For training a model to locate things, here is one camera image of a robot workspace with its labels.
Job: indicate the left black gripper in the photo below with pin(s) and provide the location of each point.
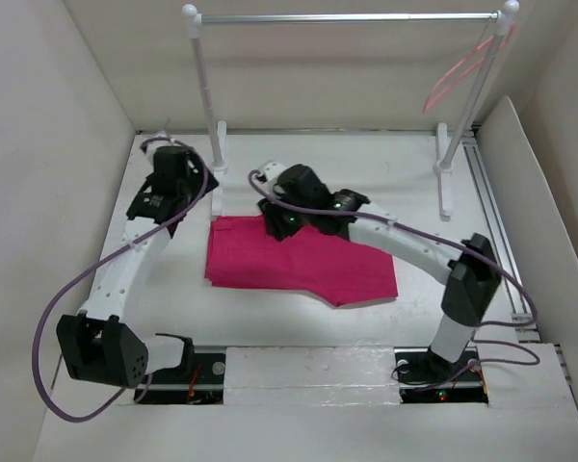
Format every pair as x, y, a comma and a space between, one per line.
197, 174

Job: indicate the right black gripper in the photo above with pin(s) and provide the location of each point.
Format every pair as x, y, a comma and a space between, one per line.
275, 224

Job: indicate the pink trousers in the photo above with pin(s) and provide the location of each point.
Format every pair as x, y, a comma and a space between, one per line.
241, 255

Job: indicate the pink plastic hanger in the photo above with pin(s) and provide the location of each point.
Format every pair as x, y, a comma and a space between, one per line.
471, 62

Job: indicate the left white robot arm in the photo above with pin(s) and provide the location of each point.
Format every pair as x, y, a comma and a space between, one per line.
96, 343

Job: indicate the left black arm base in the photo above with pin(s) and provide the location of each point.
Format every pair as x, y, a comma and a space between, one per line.
188, 380

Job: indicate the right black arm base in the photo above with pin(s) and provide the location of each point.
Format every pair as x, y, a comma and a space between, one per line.
423, 381

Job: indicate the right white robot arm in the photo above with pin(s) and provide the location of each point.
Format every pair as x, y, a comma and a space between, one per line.
470, 280

